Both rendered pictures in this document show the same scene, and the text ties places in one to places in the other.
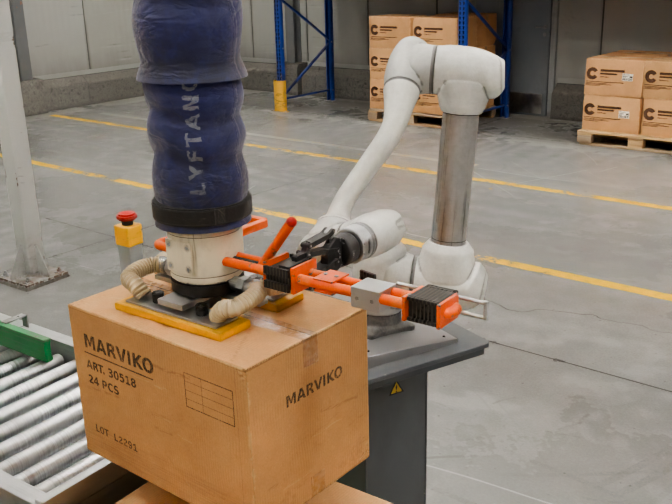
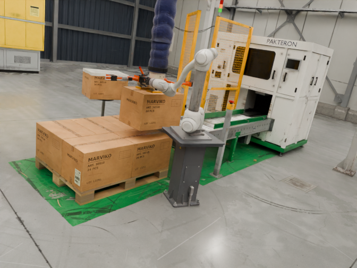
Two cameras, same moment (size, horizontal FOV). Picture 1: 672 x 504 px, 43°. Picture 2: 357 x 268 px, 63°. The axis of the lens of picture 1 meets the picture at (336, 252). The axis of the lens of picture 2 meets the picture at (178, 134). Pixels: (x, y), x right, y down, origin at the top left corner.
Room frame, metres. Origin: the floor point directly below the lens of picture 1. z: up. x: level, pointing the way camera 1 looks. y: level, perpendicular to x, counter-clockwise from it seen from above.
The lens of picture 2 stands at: (2.44, -2.99, 1.61)
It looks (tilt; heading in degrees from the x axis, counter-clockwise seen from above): 17 degrees down; 94
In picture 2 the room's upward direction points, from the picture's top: 9 degrees clockwise
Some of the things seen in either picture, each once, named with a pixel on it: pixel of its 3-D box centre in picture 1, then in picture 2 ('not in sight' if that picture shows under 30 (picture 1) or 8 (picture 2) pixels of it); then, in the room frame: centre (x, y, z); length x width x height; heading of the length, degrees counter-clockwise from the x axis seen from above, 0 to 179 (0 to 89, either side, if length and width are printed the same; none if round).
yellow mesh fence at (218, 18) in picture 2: not in sight; (223, 85); (2.76, 2.22, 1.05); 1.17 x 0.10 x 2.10; 54
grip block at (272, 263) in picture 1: (290, 272); (139, 78); (1.73, 0.10, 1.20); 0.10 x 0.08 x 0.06; 143
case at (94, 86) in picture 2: not in sight; (104, 84); (0.87, 1.52, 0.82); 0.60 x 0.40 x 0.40; 41
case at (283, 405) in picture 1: (220, 381); (151, 107); (1.88, 0.29, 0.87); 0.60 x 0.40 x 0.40; 51
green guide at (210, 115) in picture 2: not in sight; (218, 112); (2.73, 1.93, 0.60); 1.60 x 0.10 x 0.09; 54
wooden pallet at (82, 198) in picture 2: not in sight; (104, 166); (1.42, 0.16, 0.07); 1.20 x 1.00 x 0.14; 54
